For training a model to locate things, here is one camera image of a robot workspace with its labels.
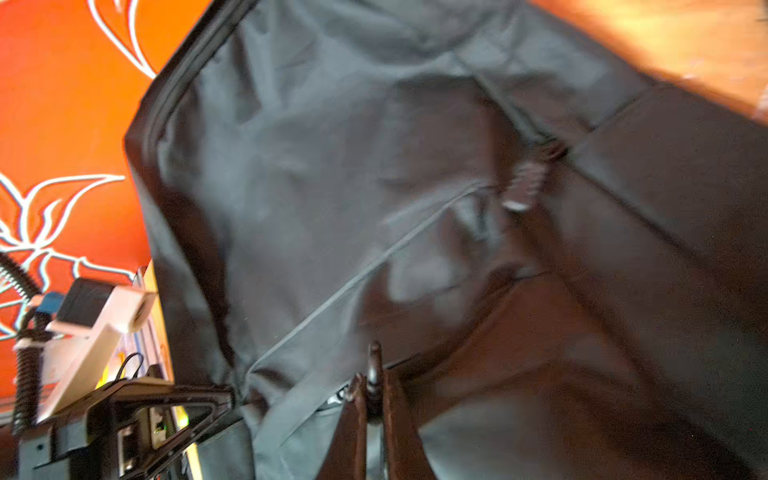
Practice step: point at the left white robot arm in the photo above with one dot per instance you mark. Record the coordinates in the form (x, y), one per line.
(70, 425)

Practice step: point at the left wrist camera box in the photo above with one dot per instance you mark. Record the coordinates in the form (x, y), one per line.
(67, 341)

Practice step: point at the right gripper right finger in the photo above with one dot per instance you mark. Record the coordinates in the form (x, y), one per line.
(403, 453)

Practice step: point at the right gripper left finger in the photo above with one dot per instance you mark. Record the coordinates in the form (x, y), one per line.
(347, 453)

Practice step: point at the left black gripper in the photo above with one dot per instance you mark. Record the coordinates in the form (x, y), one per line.
(128, 429)

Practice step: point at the black student backpack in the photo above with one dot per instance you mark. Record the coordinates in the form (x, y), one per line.
(564, 260)

